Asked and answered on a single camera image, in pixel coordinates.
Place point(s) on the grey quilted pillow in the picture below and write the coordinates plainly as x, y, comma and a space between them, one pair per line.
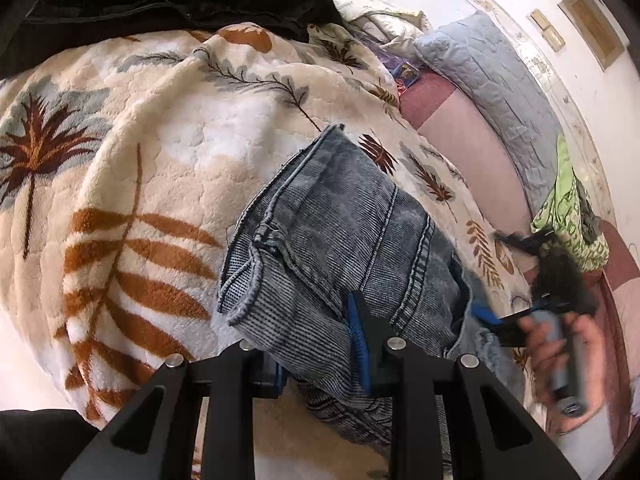
495, 85

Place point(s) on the green patterned blanket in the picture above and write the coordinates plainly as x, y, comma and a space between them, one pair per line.
562, 210

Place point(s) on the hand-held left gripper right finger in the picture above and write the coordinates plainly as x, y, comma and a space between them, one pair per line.
358, 340

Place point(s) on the person's right hand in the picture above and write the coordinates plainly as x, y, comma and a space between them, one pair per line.
595, 365

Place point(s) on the beige wall switch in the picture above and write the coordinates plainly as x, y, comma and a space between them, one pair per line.
554, 39
539, 19

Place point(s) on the dark grey cloth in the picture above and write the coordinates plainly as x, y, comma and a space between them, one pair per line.
589, 217

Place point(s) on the pink sofa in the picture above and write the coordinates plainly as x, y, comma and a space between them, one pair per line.
470, 145

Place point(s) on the blue denim pants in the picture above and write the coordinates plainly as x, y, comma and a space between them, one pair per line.
340, 240

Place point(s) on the wooden wall frame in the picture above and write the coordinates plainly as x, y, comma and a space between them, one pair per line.
592, 27

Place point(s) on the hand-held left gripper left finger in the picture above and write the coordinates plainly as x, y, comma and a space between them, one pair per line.
230, 385

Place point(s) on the leaf print fleece blanket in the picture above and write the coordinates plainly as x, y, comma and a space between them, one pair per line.
150, 160

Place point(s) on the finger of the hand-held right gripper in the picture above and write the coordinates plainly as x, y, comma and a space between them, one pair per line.
520, 242
492, 319

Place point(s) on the white pillow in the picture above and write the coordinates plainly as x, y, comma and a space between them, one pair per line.
395, 22

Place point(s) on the purple printed packet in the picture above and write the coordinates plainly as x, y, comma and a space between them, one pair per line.
400, 67

